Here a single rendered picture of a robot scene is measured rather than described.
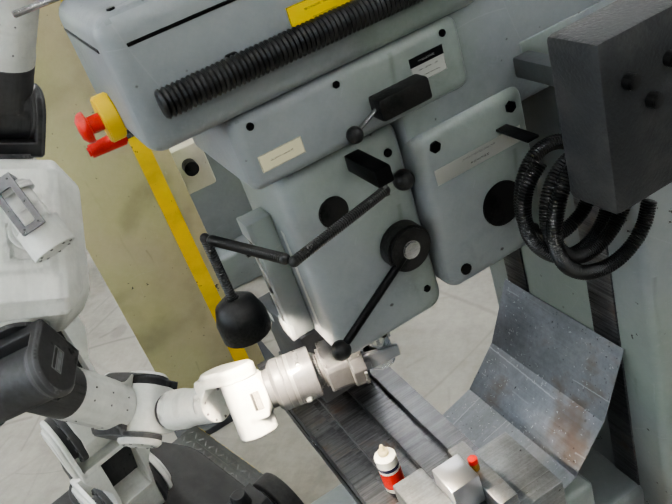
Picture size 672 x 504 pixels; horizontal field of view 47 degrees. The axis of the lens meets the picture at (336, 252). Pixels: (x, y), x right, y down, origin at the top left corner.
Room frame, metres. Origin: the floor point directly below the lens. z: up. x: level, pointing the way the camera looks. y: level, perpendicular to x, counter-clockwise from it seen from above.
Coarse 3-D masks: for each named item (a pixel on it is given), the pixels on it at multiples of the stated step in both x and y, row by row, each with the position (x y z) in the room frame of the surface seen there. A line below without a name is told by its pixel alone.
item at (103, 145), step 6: (102, 138) 1.03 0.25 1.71; (108, 138) 1.03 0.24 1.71; (126, 138) 1.03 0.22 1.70; (90, 144) 1.03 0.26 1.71; (96, 144) 1.02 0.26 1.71; (102, 144) 1.02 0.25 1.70; (108, 144) 1.02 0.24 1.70; (114, 144) 1.03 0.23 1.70; (120, 144) 1.03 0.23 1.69; (126, 144) 1.03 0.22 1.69; (90, 150) 1.02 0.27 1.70; (96, 150) 1.02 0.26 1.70; (102, 150) 1.02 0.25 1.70; (108, 150) 1.02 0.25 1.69; (90, 156) 1.02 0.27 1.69; (96, 156) 1.02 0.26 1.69
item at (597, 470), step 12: (588, 456) 1.09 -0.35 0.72; (600, 456) 1.08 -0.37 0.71; (588, 468) 1.06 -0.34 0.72; (600, 468) 1.05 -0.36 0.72; (612, 468) 1.04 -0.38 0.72; (588, 480) 1.03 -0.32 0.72; (600, 480) 1.02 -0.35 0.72; (612, 480) 1.01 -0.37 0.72; (624, 480) 1.00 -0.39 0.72; (600, 492) 1.00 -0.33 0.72; (612, 492) 0.99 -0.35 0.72; (624, 492) 0.98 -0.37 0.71; (636, 492) 0.97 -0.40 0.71
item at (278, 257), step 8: (208, 240) 0.88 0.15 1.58; (216, 240) 0.87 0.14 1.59; (224, 240) 0.86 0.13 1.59; (232, 240) 0.86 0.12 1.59; (224, 248) 0.86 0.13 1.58; (232, 248) 0.85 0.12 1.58; (240, 248) 0.83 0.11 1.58; (248, 248) 0.82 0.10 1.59; (256, 248) 0.82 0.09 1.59; (264, 248) 0.81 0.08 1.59; (256, 256) 0.81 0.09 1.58; (264, 256) 0.80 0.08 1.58; (272, 256) 0.79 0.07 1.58; (280, 256) 0.78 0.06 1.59; (288, 256) 0.78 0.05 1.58
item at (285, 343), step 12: (264, 300) 1.47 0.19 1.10; (276, 312) 1.41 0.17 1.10; (276, 324) 1.42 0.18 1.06; (276, 336) 1.46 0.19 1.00; (288, 336) 1.36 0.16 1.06; (300, 336) 1.29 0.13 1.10; (312, 336) 1.29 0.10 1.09; (288, 348) 1.40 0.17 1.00; (312, 348) 1.29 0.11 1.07; (324, 396) 1.28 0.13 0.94; (336, 396) 1.29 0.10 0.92
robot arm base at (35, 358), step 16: (16, 336) 1.04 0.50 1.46; (32, 336) 1.01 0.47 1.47; (48, 336) 1.03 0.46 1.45; (0, 352) 1.03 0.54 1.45; (32, 352) 0.98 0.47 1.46; (48, 352) 1.00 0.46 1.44; (64, 352) 1.03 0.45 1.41; (32, 368) 0.96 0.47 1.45; (48, 368) 0.97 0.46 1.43; (64, 368) 1.00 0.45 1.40; (48, 384) 0.95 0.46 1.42; (64, 384) 0.98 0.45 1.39
